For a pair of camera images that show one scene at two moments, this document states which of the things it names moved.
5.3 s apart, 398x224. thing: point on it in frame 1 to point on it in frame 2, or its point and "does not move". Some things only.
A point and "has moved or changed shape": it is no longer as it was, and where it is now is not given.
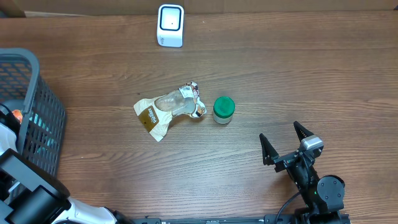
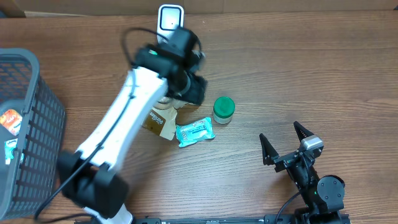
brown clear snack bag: x=156 y=113 has moved or changed shape
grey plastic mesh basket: x=41 y=129 does not move
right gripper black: x=285 y=161 does not move
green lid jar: x=224 y=107 does not move
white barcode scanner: x=170 y=26 does not move
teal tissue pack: x=43 y=136 to x=192 y=132
